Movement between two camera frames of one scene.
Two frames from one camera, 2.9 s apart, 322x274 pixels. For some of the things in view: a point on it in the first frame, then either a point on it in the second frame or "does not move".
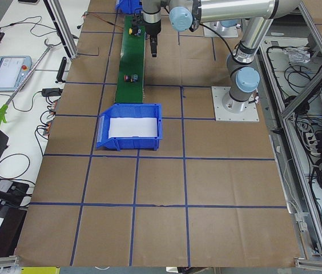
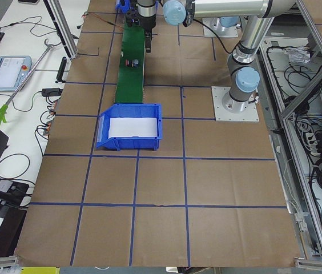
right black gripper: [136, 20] -> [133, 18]
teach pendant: [8, 73] does not move
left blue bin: [130, 126] does not move
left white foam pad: [134, 127] does not move
